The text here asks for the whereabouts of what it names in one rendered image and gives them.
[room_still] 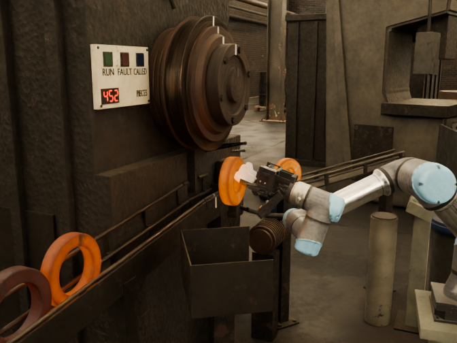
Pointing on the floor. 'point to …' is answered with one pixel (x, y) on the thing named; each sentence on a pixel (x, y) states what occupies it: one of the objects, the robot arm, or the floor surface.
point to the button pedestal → (422, 220)
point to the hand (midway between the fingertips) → (233, 175)
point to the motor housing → (266, 237)
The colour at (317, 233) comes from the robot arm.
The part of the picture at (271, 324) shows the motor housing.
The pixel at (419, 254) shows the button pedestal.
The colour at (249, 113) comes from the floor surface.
